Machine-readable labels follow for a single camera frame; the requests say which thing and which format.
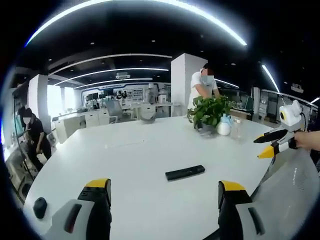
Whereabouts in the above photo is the black remote control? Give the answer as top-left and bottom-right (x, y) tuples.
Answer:
(165, 164), (206, 182)

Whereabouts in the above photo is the green potted plant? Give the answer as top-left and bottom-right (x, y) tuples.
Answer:
(186, 95), (234, 136)

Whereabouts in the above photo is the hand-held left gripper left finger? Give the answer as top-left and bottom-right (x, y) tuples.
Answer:
(42, 177), (112, 240)

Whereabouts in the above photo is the white table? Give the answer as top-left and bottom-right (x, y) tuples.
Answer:
(22, 115), (283, 240)

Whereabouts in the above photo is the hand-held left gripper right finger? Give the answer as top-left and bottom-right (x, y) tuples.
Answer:
(217, 180), (272, 240)

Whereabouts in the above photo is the grey office chair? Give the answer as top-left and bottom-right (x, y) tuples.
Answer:
(104, 99), (126, 124)

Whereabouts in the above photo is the clear glass jar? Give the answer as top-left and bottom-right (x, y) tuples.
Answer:
(229, 117), (244, 140)

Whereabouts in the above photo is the person's right hand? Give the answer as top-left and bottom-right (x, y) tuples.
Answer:
(293, 130), (320, 150)

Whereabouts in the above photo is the white square pillar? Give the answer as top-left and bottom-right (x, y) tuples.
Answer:
(26, 73), (52, 136)
(170, 52), (208, 118)

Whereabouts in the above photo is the grey mesh chair back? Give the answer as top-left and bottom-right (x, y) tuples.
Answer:
(249, 147), (320, 240)

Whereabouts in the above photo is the black computer mouse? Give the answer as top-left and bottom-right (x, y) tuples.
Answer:
(33, 197), (48, 220)

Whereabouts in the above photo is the white spray bottle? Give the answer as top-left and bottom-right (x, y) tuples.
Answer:
(216, 113), (234, 136)

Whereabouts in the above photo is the grey chair headrest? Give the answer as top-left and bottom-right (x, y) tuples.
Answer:
(138, 111), (157, 125)

